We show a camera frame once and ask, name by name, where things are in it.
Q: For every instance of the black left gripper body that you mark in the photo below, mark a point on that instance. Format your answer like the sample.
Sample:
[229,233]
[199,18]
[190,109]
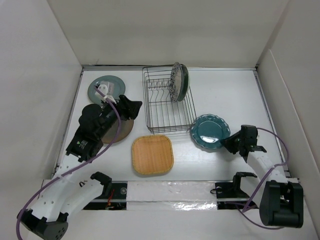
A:
[111,118]

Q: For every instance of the grey-blue round plate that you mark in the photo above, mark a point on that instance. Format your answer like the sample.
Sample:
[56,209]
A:
[119,88]

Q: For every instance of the grey wire dish rack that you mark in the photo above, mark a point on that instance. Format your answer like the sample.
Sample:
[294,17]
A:
[162,115]

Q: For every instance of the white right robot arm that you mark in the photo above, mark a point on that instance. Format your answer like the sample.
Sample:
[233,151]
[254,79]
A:
[280,202]

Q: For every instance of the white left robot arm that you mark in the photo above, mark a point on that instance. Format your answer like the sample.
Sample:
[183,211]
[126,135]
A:
[48,212]

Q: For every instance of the brown speckled plate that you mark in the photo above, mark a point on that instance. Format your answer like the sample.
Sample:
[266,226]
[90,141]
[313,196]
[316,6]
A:
[126,128]

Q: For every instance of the mint green flower plate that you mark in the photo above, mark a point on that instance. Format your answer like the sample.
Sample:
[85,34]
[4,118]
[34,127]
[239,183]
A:
[185,83]

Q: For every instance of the foil-taped front rail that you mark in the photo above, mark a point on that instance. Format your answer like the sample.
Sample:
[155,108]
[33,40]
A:
[169,196]

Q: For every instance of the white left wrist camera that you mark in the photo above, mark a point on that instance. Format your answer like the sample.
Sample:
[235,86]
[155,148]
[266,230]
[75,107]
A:
[104,91]

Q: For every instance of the square woven bamboo tray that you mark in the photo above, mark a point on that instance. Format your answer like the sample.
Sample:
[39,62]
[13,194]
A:
[152,155]

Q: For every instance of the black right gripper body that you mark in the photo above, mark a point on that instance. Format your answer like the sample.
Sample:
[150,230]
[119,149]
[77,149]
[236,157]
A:
[242,142]

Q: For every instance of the teal scalloped plate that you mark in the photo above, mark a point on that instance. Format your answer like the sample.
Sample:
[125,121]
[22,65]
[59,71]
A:
[208,131]

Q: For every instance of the blue floral white plate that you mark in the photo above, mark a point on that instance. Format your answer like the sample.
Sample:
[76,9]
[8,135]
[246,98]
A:
[176,81]

